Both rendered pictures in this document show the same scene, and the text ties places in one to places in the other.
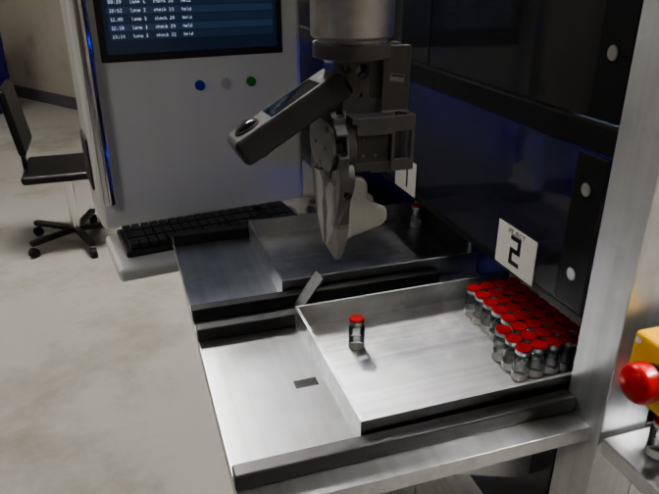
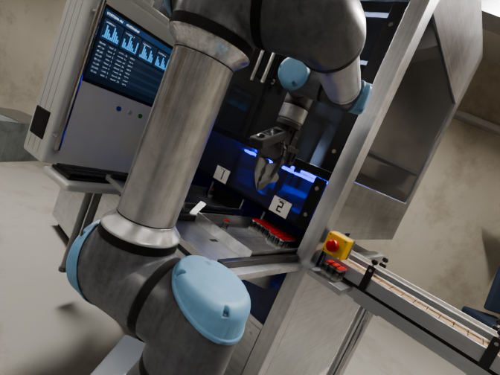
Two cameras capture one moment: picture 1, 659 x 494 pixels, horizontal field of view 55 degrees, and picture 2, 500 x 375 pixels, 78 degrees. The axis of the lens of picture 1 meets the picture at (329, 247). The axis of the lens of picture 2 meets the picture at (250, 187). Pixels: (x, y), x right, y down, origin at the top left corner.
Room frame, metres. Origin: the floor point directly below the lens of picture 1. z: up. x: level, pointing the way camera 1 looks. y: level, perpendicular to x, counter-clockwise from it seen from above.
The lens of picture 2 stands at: (-0.14, 0.52, 1.21)
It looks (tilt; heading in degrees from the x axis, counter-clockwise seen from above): 8 degrees down; 326
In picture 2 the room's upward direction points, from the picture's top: 22 degrees clockwise
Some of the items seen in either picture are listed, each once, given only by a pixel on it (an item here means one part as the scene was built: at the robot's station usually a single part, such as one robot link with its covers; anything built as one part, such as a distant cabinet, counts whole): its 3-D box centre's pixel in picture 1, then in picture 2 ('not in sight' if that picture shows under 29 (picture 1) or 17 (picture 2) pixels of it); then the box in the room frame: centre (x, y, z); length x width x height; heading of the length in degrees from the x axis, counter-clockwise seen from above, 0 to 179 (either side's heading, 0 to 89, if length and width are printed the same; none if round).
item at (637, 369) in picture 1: (645, 381); (332, 245); (0.49, -0.30, 0.99); 0.04 x 0.04 x 0.04; 18
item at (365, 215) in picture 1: (358, 219); (271, 178); (0.58, -0.03, 1.13); 0.06 x 0.03 x 0.09; 108
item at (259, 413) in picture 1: (351, 309); (207, 220); (0.85, -0.03, 0.87); 0.70 x 0.48 x 0.02; 18
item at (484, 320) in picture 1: (502, 327); (267, 234); (0.74, -0.24, 0.90); 0.18 x 0.02 x 0.05; 19
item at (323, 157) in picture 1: (358, 108); (282, 142); (0.59, -0.03, 1.24); 0.09 x 0.08 x 0.12; 108
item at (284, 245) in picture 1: (356, 244); (196, 197); (1.03, -0.05, 0.90); 0.34 x 0.26 x 0.04; 108
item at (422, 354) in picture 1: (444, 343); (253, 235); (0.71, -0.15, 0.90); 0.34 x 0.26 x 0.04; 109
